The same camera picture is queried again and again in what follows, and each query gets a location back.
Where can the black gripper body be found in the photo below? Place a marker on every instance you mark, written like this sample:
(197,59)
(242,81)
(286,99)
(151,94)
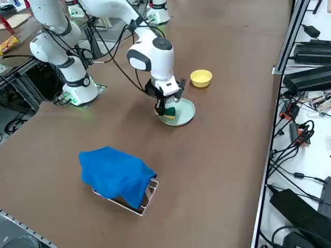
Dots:
(151,90)

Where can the green and yellow sponge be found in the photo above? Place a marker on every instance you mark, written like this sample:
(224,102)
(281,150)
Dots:
(171,112)

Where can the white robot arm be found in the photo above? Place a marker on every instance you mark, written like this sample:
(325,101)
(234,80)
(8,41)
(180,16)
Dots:
(159,13)
(163,62)

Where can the pale green plate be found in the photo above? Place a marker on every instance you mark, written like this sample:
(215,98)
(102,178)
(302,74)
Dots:
(184,111)

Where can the small yellow dish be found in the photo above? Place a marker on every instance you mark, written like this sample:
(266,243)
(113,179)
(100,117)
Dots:
(201,77)

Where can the blue cloth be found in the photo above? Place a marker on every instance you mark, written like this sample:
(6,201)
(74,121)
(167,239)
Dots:
(113,173)

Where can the white metal rack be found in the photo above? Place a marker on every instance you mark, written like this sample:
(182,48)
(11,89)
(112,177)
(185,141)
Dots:
(116,202)

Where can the orange and black connector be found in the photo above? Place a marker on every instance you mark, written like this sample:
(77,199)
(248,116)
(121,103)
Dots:
(291,111)

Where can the black and orange plug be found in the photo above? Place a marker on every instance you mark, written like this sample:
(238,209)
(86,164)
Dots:
(301,134)

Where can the yellow snack packet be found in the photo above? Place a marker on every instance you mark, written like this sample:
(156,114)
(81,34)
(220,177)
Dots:
(10,45)

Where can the brown cardboard sheet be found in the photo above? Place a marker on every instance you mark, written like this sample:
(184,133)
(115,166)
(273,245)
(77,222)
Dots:
(19,20)

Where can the long black power supply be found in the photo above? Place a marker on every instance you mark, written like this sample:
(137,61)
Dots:
(307,78)

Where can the red object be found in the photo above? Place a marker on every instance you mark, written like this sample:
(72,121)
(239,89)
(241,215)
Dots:
(5,23)

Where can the small black power adapter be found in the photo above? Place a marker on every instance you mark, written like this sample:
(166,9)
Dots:
(311,31)

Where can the black bag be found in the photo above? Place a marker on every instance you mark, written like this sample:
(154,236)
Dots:
(302,217)

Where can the aluminium frame post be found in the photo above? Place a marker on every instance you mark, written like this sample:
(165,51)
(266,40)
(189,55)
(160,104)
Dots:
(292,33)

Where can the aluminium frame rail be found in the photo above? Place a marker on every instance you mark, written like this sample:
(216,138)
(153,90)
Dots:
(26,228)

